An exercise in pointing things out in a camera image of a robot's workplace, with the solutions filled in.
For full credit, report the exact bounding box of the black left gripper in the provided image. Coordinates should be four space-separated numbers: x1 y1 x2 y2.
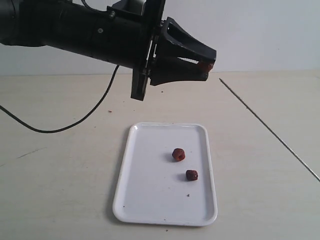
49 0 217 101

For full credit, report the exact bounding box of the red date piece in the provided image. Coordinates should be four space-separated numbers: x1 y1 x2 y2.
185 169 199 181
196 61 214 74
171 148 186 162

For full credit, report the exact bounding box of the thin metal skewer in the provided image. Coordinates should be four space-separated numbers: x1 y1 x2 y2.
219 78 320 182

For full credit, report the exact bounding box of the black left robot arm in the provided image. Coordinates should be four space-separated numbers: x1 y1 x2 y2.
0 0 217 101

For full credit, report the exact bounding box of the white rectangular plastic tray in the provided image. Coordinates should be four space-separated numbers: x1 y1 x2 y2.
112 122 218 227

